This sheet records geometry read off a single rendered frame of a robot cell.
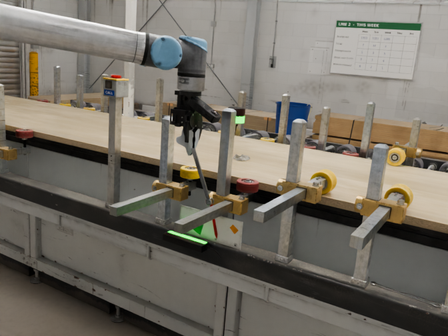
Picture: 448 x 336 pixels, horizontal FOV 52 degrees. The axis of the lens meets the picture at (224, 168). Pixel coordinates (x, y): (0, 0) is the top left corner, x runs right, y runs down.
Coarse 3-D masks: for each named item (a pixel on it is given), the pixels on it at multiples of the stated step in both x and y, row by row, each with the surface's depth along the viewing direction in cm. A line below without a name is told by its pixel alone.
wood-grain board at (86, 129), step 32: (32, 128) 235; (64, 128) 242; (96, 128) 250; (128, 128) 258; (160, 128) 266; (192, 160) 193; (256, 160) 202; (320, 160) 213; (352, 160) 219; (352, 192) 163; (384, 192) 167; (416, 192) 170; (416, 224) 141
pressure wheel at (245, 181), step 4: (240, 180) 165; (244, 180) 166; (248, 180) 164; (252, 180) 167; (256, 180) 166; (240, 184) 162; (244, 184) 161; (248, 184) 161; (252, 184) 161; (256, 184) 162; (236, 188) 165; (240, 188) 162; (244, 188) 162; (248, 188) 161; (252, 188) 162; (256, 188) 163; (244, 192) 162; (248, 192) 162; (252, 192) 162; (256, 192) 164
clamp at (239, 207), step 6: (216, 198) 158; (222, 198) 156; (228, 198) 155; (234, 198) 155; (246, 198) 157; (234, 204) 154; (240, 204) 153; (246, 204) 156; (234, 210) 155; (240, 210) 153; (246, 210) 157
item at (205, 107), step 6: (192, 102) 147; (198, 102) 148; (204, 102) 150; (198, 108) 147; (204, 108) 146; (210, 108) 148; (204, 114) 146; (210, 114) 145; (216, 114) 146; (210, 120) 145; (216, 120) 146
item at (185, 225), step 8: (208, 208) 146; (216, 208) 147; (224, 208) 150; (192, 216) 138; (200, 216) 138; (208, 216) 142; (216, 216) 147; (176, 224) 132; (184, 224) 131; (192, 224) 135; (200, 224) 139; (176, 232) 132; (184, 232) 132
